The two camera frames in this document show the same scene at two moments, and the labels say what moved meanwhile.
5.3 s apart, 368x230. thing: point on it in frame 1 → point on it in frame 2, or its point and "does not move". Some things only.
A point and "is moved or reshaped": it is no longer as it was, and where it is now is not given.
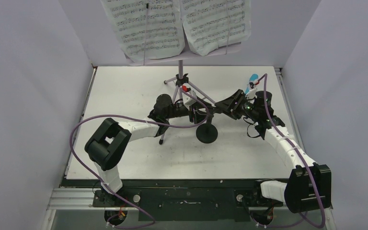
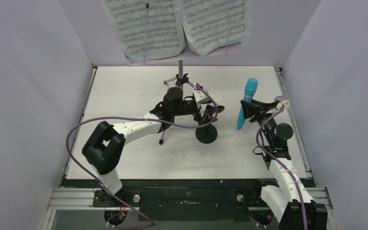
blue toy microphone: (253, 77) is moved or reshaped
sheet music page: (208, 24) does not move
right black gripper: (235, 105) → (263, 106)
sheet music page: (147, 29) does not move
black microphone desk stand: (207, 132) does not move
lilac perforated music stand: (181, 80) does not move
